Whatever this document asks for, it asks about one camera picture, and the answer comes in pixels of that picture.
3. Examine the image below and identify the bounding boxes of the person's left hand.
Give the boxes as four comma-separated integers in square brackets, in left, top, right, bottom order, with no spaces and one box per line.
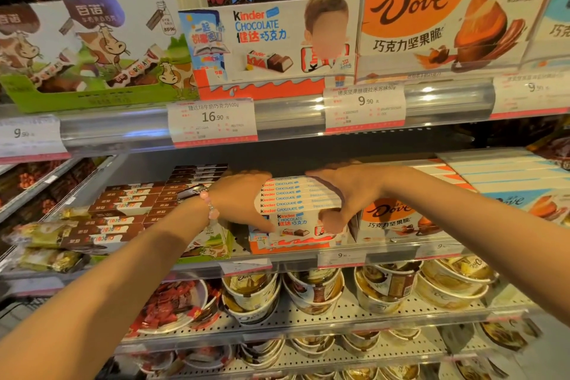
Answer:
[208,170,276,234]

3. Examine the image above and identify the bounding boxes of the person's right hand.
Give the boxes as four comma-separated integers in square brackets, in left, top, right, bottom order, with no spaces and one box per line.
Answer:
[306,162,404,235]

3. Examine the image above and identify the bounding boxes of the stack of white chocolate boxes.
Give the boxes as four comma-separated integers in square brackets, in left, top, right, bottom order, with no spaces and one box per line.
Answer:
[254,176,343,239]

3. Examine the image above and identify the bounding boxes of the person's right forearm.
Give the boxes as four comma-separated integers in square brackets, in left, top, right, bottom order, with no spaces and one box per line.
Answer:
[392,166,570,328]

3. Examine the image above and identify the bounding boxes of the person's left forearm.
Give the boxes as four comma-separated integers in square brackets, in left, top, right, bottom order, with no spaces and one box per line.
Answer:
[0,195,215,380]

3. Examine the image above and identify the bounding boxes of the orange white display tray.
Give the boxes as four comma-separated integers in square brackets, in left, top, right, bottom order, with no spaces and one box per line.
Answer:
[248,227,349,256]

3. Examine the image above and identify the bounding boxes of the small white price tag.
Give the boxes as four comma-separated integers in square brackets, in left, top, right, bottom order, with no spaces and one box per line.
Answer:
[415,242,465,260]
[219,259,273,276]
[317,251,367,268]

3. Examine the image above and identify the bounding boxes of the stack of orange chocolate boxes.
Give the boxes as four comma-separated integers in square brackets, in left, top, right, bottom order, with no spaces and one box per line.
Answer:
[354,159,478,243]

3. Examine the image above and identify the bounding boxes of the row of gold chocolate tubs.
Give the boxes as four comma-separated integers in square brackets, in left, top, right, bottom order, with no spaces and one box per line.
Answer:
[220,255,500,328]

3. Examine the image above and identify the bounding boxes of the stack of dark brown boxes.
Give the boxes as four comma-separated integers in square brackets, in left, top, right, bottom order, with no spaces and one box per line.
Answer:
[143,164,229,227]

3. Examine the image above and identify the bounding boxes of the white perforated metal shelf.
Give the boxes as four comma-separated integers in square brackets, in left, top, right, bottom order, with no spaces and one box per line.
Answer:
[115,279,542,354]

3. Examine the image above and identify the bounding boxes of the white red price tag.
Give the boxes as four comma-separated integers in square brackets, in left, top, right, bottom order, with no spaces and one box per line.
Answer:
[0,115,70,163]
[323,83,407,134]
[167,99,259,148]
[489,72,570,120]

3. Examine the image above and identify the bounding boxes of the tub of red candies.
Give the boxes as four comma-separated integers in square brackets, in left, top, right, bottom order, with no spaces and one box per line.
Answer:
[128,276,223,337]

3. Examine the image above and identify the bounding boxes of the row of stacked chocolate tubs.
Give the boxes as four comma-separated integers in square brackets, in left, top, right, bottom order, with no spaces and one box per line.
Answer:
[131,328,446,380]

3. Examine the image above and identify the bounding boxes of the stack of brown white bars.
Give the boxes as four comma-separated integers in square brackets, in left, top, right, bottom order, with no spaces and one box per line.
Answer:
[59,182,166,256]

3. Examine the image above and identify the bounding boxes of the white chocolate display carton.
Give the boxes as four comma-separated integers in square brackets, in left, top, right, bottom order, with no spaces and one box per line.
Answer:
[178,0,361,101]

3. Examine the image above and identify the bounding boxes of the stack of blue chocolate boxes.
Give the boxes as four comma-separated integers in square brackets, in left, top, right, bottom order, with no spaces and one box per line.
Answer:
[438,147,570,227]

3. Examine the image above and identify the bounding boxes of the dark gold candy packet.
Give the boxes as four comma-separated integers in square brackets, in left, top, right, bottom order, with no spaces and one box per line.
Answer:
[476,317,543,353]

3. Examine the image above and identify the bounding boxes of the pile of green wrapped bars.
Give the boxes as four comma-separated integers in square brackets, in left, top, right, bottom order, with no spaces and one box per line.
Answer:
[2,207,92,273]

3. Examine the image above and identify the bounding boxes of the orange chocolate display carton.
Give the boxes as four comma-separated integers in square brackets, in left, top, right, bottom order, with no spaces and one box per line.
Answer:
[355,0,565,83]

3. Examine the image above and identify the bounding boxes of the rows of dark snack packets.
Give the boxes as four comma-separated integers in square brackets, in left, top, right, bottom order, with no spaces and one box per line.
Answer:
[0,157,107,238]

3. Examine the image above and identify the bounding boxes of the cow print display carton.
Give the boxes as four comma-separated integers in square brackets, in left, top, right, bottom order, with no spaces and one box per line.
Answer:
[0,0,208,114]

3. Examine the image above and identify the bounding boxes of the blue chocolate display carton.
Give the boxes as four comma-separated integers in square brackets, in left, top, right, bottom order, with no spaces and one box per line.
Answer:
[521,0,570,71]

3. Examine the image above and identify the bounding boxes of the pink bead bracelet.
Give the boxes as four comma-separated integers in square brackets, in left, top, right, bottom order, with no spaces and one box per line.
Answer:
[199,190,221,221]

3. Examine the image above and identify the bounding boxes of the clear plastic shelf rail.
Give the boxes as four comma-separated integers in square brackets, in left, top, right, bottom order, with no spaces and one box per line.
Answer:
[0,77,570,160]

